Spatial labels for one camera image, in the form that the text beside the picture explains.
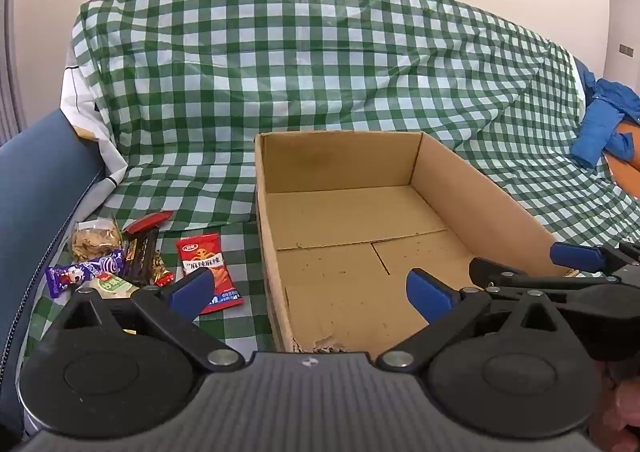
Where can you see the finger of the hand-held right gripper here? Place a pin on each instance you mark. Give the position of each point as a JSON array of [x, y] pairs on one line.
[[505, 274], [575, 256]]

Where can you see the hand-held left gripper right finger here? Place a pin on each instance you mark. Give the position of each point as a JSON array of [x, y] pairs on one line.
[[425, 289]]

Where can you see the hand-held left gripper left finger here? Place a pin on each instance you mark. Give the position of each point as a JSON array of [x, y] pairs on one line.
[[192, 289]]

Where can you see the red spicy snack packet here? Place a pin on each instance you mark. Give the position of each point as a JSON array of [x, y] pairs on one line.
[[200, 257]]

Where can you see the gold red candy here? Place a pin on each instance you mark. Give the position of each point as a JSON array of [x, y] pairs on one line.
[[161, 272]]

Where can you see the dark wafer packet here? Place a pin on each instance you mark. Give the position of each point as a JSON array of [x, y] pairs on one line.
[[140, 257]]

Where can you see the red foil packet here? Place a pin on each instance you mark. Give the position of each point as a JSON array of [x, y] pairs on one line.
[[150, 220]]

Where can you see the green white snack packet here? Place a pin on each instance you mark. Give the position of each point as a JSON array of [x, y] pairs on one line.
[[110, 288]]

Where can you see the cardboard box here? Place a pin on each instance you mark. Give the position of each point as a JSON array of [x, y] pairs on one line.
[[350, 212]]

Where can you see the clear biscuit bag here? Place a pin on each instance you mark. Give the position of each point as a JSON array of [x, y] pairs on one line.
[[95, 239]]

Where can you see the purple snack packet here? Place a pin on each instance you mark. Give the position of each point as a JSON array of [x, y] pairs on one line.
[[80, 276]]

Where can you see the person's right hand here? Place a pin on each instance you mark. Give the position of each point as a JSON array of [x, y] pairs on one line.
[[620, 407]]

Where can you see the orange cushion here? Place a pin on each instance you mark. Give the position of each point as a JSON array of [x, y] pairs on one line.
[[625, 151]]

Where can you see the blue jacket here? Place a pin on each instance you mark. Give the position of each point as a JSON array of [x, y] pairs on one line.
[[595, 126]]

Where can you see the white pillow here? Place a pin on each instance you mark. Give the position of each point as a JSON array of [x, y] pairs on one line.
[[107, 151]]

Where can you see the green checkered cloth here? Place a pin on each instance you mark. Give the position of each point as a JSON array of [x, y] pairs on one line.
[[300, 56]]

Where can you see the wall switch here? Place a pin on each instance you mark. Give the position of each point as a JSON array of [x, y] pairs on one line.
[[627, 50]]

